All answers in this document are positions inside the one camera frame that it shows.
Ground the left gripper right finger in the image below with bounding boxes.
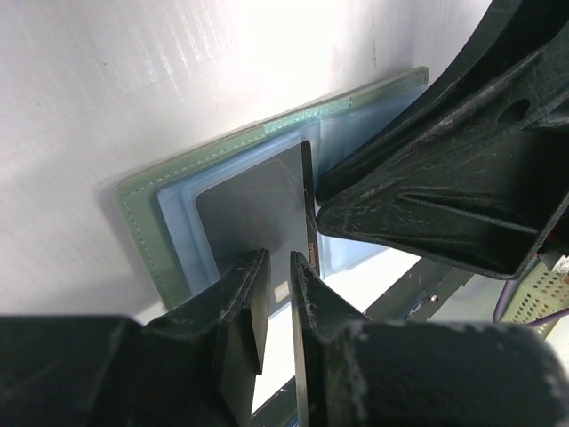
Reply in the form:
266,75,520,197
290,252,568,426

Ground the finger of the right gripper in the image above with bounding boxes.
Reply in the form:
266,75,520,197
317,1,568,279

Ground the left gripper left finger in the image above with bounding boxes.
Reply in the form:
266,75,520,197
1,250,271,426

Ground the green card holder wallet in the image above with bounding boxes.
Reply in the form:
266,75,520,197
116,67,429,310

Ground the perforated metal box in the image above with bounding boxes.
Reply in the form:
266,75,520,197
493,253,568,337

